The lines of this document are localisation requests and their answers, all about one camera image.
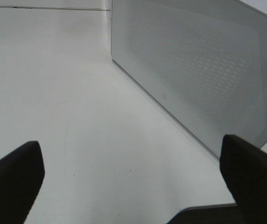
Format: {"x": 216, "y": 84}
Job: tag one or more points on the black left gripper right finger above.
{"x": 244, "y": 170}

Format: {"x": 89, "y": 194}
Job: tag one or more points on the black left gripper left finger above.
{"x": 21, "y": 176}

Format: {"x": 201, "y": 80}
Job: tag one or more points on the white microwave door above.
{"x": 205, "y": 61}

